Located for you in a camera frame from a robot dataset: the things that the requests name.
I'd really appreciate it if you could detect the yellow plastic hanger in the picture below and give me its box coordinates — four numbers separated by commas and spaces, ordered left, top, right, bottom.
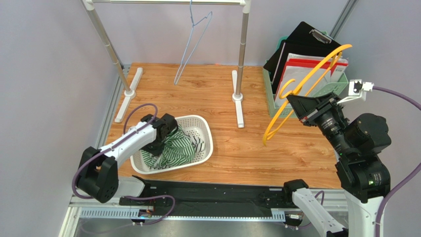
262, 44, 353, 146

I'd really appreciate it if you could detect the green white striped tank top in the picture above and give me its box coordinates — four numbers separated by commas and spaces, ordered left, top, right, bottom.
141, 126, 196, 169

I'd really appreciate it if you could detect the light blue wire hanger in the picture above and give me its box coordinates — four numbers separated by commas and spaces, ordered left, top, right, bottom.
173, 0, 213, 85

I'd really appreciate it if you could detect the black white striped tank top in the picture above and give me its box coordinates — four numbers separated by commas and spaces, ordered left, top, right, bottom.
190, 135, 206, 154

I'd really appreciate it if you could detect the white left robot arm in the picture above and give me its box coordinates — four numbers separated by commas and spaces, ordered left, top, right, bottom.
72, 114, 178, 203

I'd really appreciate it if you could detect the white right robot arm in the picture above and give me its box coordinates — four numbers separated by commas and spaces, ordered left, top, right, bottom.
283, 93, 391, 237

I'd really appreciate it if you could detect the red white folder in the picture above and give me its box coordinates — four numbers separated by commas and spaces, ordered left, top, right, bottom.
274, 53, 349, 107

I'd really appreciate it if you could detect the green file organizer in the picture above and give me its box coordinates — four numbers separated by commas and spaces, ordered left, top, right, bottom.
263, 50, 348, 117

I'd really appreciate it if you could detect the white perforated laundry basket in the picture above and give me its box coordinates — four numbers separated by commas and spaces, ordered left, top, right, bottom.
130, 115, 213, 175

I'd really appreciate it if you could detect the black clipboard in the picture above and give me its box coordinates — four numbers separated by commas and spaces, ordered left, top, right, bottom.
263, 21, 341, 74

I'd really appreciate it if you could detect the white metal clothes rack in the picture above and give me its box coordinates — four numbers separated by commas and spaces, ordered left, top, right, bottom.
82, 0, 251, 128

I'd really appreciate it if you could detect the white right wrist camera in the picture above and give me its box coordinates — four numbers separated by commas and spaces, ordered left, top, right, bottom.
338, 79, 374, 104

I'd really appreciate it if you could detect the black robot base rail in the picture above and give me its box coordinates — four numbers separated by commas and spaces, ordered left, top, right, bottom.
119, 180, 297, 218

